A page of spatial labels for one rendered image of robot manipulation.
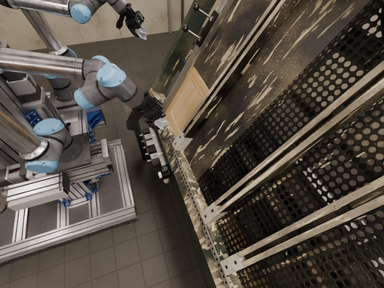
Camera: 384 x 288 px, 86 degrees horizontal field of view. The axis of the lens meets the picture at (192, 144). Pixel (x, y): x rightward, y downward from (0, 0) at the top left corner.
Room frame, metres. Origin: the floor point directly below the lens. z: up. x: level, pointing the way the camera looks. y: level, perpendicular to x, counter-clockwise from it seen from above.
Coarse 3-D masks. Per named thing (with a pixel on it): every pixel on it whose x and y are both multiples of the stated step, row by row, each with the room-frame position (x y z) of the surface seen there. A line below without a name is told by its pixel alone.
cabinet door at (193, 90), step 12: (192, 72) 1.14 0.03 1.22; (192, 84) 1.08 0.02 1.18; (204, 84) 1.01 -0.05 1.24; (180, 96) 1.08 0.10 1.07; (192, 96) 1.01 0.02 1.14; (204, 96) 0.94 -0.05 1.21; (168, 108) 1.09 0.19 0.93; (180, 108) 1.01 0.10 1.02; (192, 108) 0.94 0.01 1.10; (168, 120) 1.01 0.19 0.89; (180, 120) 0.94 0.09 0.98
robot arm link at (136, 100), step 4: (140, 92) 0.55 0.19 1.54; (136, 96) 0.53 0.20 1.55; (140, 96) 0.54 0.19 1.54; (132, 100) 0.51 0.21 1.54; (136, 100) 0.52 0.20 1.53; (140, 100) 0.53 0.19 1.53; (128, 104) 0.51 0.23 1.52; (132, 104) 0.51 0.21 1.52; (136, 104) 0.52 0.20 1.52; (140, 104) 0.53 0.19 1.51
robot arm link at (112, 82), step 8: (112, 64) 0.55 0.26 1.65; (104, 72) 0.52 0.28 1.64; (112, 72) 0.51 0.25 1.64; (120, 72) 0.53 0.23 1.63; (104, 80) 0.49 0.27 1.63; (112, 80) 0.50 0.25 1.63; (120, 80) 0.51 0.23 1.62; (128, 80) 0.54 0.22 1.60; (104, 88) 0.50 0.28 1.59; (112, 88) 0.50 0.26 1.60; (120, 88) 0.50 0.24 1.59; (128, 88) 0.52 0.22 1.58; (136, 88) 0.55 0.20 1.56; (112, 96) 0.50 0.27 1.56; (120, 96) 0.50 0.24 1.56; (128, 96) 0.51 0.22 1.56
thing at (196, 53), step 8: (224, 0) 1.27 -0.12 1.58; (232, 0) 1.26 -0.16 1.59; (224, 8) 1.25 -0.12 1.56; (224, 16) 1.25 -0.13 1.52; (216, 24) 1.23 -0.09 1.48; (208, 40) 1.22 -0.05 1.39; (200, 48) 1.20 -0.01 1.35; (192, 56) 1.20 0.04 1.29; (200, 56) 1.20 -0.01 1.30; (192, 64) 1.18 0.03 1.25; (184, 72) 1.17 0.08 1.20; (176, 80) 1.18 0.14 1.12; (176, 88) 1.13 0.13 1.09; (168, 96) 1.14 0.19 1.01; (168, 104) 1.10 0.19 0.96
